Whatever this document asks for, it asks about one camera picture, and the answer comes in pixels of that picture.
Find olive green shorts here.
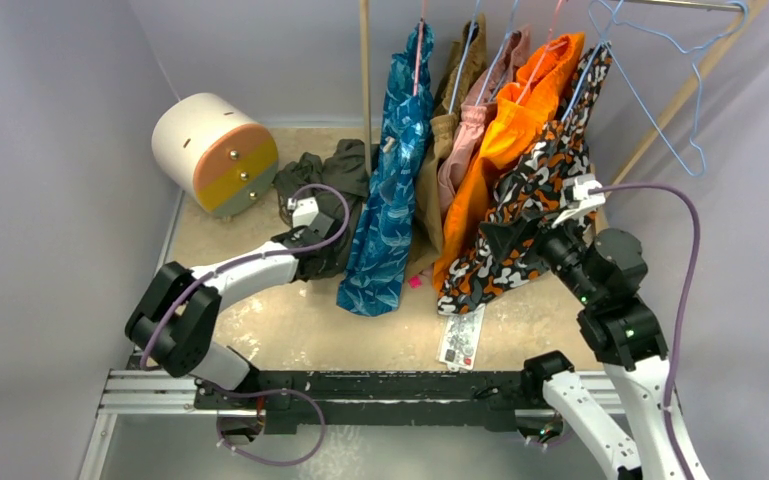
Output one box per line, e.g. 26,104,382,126
273,139,370,281

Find light blue hanger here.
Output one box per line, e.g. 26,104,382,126
587,1,766,184

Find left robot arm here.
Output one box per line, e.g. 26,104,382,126
125,213,348,409

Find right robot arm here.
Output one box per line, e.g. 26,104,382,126
479,214,708,479

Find camouflage orange black shorts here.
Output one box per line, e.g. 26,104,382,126
437,46,613,315

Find blue patterned shorts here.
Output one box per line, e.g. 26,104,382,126
336,23,435,317

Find pink shorts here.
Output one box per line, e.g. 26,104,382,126
437,25,530,217

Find blue hanger of brown shorts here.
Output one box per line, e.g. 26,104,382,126
446,0,482,114

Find blue hanger of camouflage shorts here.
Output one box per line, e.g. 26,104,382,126
561,0,623,123

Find pink hanger of orange shorts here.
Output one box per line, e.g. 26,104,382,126
516,0,565,105

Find white printed tag card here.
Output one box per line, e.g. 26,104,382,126
438,306,485,372

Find round pastel drawer box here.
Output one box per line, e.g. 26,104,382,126
151,92,279,218

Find wooden clothes rack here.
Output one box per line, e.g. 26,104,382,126
359,0,768,185

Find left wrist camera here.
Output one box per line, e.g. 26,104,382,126
287,197,319,228

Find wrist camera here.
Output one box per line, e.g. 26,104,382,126
551,174,606,228
287,197,319,228

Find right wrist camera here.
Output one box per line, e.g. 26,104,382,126
551,174,606,228

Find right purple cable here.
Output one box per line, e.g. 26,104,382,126
589,183,702,480

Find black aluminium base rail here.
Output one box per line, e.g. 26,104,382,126
98,370,559,434

